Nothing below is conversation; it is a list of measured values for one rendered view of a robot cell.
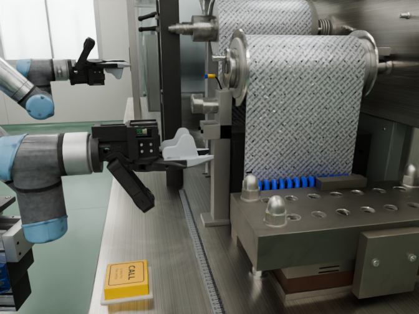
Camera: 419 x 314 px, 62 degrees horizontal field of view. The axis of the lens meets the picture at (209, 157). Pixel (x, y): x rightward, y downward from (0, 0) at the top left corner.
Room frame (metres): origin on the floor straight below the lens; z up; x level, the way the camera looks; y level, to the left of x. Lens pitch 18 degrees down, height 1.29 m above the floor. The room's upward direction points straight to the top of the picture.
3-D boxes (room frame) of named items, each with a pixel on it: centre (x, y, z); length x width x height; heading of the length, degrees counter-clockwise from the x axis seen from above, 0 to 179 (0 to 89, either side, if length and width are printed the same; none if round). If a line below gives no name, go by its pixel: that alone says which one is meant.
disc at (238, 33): (0.70, -0.05, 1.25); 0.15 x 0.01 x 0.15; 11
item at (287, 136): (0.67, -0.18, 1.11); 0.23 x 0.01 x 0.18; 101
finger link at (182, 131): (0.65, 0.05, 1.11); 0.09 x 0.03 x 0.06; 110
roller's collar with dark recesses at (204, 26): (0.94, 0.01, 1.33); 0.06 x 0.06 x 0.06; 11
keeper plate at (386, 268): (0.47, -0.28, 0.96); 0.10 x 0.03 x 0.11; 101
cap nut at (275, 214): (0.48, -0.10, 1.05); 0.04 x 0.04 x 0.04
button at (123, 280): (0.50, 0.14, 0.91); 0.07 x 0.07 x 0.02; 11
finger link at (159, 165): (0.58, 0.08, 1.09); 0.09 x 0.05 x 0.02; 92
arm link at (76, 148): (0.59, 0.23, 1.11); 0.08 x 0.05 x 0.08; 11
